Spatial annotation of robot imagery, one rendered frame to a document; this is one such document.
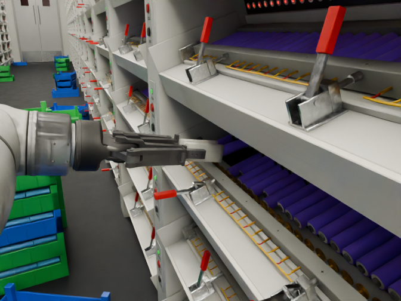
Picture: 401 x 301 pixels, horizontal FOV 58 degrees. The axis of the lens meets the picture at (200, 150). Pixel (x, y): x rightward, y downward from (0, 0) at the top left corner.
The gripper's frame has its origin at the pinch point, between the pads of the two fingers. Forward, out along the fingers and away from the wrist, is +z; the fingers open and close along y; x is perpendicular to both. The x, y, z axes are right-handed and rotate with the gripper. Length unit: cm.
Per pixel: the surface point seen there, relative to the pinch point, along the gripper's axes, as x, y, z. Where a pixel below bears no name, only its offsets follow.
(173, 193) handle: -6.2, 3.5, -5.1
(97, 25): 23, -155, 0
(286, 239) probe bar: -3.6, 23.5, 1.8
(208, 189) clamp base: -5.3, 3.9, 0.7
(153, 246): -43, -41, 8
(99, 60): 5, -155, 2
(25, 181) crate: -26, -53, -28
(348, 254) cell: -2.3, 29.2, 5.3
